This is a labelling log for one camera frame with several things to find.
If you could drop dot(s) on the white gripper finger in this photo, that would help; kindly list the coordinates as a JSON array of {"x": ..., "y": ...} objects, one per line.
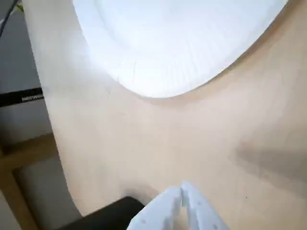
[
  {"x": 201, "y": 213},
  {"x": 156, "y": 210}
]

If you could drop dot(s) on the black band with print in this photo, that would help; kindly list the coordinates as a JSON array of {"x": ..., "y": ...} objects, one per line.
[{"x": 14, "y": 97}]

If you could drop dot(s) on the black table clamp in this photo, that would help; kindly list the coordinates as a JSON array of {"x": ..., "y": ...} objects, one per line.
[{"x": 108, "y": 213}]

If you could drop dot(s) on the wooden shelf frame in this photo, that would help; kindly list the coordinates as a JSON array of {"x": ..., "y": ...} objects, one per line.
[{"x": 7, "y": 182}]

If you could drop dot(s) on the white paper plate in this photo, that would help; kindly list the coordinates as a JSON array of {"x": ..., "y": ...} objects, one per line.
[{"x": 168, "y": 48}]

